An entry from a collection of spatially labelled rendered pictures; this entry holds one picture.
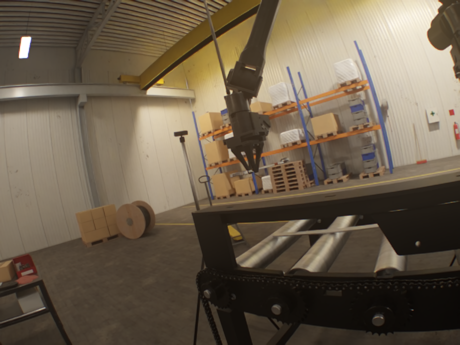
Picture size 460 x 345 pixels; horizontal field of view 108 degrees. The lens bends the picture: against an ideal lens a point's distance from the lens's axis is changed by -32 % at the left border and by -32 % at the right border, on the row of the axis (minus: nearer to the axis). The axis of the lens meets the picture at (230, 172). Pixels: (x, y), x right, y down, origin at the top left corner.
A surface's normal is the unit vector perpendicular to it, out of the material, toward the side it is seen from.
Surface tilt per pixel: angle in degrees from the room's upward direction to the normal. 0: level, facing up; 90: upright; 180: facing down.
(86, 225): 90
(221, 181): 90
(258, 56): 99
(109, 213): 90
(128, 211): 90
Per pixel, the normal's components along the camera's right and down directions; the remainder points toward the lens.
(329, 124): -0.64, 0.16
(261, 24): -0.22, 0.23
